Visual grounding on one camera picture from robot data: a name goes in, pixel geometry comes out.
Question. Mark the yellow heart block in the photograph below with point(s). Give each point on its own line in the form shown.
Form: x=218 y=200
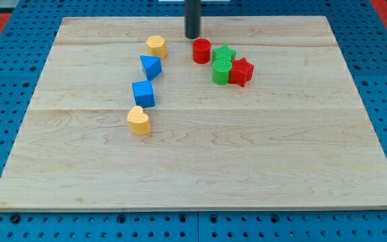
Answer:
x=138 y=121

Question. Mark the light wooden board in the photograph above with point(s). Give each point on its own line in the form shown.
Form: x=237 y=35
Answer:
x=295 y=137

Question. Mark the blue cube block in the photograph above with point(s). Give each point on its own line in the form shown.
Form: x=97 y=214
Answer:
x=143 y=94

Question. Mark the green cylinder block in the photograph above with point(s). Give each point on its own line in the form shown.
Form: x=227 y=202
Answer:
x=221 y=71

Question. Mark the red star block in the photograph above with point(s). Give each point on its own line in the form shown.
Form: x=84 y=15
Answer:
x=241 y=72

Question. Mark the blue triangle block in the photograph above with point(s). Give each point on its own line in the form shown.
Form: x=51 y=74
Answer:
x=151 y=66

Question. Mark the red cylinder block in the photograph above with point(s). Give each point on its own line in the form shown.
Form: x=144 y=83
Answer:
x=201 y=50

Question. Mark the green star block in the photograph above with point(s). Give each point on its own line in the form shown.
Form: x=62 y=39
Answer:
x=223 y=53

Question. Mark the yellow hexagon block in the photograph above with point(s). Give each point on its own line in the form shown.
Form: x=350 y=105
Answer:
x=156 y=46

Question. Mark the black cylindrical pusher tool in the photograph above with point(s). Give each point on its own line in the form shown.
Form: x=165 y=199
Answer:
x=192 y=18

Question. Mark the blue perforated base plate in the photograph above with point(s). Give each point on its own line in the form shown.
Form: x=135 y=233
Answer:
x=25 y=43

